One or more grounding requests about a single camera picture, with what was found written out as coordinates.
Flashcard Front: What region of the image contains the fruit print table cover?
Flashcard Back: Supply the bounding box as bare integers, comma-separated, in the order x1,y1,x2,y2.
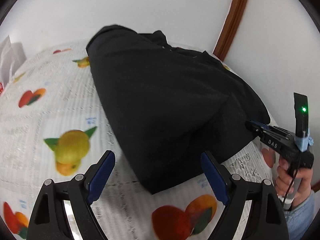
0,41,283,240

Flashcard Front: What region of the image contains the white plastic shopping bag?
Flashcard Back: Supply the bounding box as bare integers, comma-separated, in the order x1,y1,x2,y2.
0,36,26,87

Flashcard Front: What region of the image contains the brown wooden door frame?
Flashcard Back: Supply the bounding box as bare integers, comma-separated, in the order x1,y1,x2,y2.
213,0,248,61

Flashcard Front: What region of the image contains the person's right hand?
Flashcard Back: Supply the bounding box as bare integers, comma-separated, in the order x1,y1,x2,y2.
274,154,314,209

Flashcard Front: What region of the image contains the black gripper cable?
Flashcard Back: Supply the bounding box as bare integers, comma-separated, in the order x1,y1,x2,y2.
281,152,302,209

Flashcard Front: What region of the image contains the denim sleeve forearm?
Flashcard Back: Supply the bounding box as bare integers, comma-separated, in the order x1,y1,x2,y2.
284,190,315,240

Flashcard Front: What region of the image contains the black white blue jacket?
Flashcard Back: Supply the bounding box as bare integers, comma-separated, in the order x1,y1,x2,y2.
86,25,271,194

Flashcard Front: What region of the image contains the red paper shopping bag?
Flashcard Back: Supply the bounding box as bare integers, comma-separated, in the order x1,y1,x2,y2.
0,82,4,95

